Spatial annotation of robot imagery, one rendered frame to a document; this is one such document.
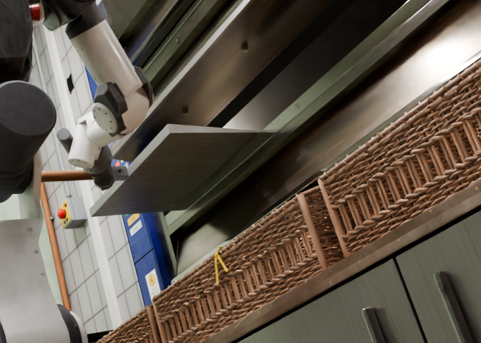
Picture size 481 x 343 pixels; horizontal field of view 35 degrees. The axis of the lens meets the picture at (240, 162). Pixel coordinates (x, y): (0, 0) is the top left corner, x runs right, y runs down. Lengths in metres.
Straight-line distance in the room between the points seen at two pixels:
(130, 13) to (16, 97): 1.57
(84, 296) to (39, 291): 1.88
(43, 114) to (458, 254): 0.70
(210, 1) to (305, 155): 0.63
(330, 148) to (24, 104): 0.89
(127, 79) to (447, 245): 0.90
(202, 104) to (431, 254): 1.44
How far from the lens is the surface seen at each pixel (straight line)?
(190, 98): 2.34
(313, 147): 2.02
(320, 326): 1.22
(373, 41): 1.87
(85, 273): 3.22
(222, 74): 2.25
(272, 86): 2.32
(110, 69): 1.69
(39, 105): 1.33
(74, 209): 3.15
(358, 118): 1.90
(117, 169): 2.21
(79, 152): 1.95
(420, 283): 1.06
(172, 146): 2.10
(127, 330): 1.89
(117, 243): 2.94
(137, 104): 1.74
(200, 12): 2.46
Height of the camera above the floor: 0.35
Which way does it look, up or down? 21 degrees up
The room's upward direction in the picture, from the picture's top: 18 degrees counter-clockwise
